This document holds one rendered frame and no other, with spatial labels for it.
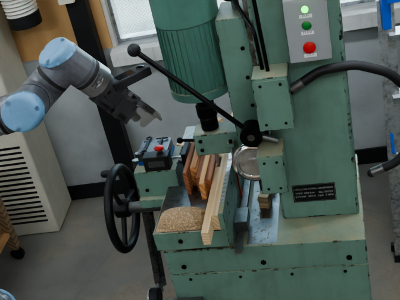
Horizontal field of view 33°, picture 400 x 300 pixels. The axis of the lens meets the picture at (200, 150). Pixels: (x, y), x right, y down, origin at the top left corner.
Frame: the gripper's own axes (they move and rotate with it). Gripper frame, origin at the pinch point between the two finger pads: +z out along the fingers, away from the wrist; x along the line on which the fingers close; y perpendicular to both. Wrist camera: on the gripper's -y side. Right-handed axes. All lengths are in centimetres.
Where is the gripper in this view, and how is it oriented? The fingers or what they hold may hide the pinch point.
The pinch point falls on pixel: (157, 113)
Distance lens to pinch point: 190.2
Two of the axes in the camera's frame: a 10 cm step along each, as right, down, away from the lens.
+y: -5.7, 8.2, -0.1
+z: 6.4, 4.5, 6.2
